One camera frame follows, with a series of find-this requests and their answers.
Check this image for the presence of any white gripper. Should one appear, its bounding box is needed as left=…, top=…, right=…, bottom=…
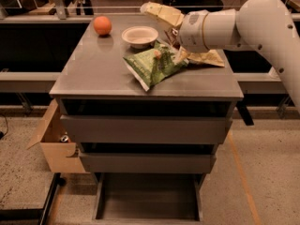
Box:
left=140, top=2, right=208, bottom=64

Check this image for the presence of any green jalapeno chip bag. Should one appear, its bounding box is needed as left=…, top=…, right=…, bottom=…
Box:
left=124, top=41, right=188, bottom=91

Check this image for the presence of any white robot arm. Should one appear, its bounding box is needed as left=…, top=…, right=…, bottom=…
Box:
left=140, top=0, right=300, bottom=110

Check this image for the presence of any brown chip bag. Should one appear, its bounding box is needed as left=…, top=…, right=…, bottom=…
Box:
left=157, top=14, right=226, bottom=68

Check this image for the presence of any grey drawer cabinet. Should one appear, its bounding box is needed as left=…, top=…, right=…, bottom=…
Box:
left=50, top=15, right=243, bottom=180

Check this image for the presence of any grey top drawer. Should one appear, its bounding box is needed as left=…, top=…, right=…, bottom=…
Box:
left=60, top=98, right=234, bottom=144

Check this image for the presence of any grey drawer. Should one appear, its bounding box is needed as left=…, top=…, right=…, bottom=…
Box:
left=80, top=142, right=218, bottom=174
left=93, top=173, right=203, bottom=225
left=60, top=98, right=234, bottom=144

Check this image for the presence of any grey middle drawer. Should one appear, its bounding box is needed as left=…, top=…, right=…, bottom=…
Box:
left=80, top=142, right=218, bottom=174

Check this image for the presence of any grey bottom drawer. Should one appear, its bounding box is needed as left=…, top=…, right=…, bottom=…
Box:
left=93, top=173, right=203, bottom=225

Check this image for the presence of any white paper bowl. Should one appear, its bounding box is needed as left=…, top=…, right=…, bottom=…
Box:
left=122, top=26, right=158, bottom=49

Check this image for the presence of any orange fruit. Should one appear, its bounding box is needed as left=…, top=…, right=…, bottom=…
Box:
left=93, top=16, right=112, bottom=36

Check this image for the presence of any grey metal railing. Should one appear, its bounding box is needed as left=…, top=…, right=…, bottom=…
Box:
left=0, top=72, right=286, bottom=94

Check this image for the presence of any soda can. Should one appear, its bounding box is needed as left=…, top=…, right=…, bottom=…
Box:
left=60, top=135, right=69, bottom=143

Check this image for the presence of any cardboard box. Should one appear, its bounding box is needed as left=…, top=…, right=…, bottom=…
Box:
left=26, top=99, right=85, bottom=173

